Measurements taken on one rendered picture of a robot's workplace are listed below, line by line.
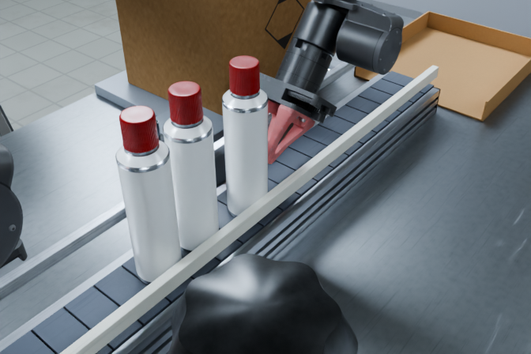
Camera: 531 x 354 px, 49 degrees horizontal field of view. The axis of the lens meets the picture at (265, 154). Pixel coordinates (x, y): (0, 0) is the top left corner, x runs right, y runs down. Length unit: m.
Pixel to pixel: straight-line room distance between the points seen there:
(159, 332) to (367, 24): 0.41
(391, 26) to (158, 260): 0.36
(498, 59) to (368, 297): 0.71
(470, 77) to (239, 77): 0.66
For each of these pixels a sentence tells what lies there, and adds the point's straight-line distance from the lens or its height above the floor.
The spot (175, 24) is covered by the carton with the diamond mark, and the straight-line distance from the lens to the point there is 0.95.
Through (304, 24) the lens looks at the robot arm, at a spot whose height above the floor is 1.08.
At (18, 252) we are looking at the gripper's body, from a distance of 0.41.
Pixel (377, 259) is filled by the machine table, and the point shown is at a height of 0.83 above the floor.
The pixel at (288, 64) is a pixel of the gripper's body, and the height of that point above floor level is 1.04.
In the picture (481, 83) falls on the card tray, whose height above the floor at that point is 0.83.
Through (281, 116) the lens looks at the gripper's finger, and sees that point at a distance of 0.71.
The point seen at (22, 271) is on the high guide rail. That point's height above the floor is 0.96.
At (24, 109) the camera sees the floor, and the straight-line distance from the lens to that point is 2.86.
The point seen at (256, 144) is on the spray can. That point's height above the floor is 0.99.
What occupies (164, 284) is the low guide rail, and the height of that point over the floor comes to 0.91.
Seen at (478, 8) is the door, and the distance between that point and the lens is 2.99.
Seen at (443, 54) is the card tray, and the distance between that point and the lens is 1.28.
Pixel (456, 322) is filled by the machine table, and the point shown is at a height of 0.83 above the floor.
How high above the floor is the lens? 1.37
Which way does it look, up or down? 36 degrees down
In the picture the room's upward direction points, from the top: straight up
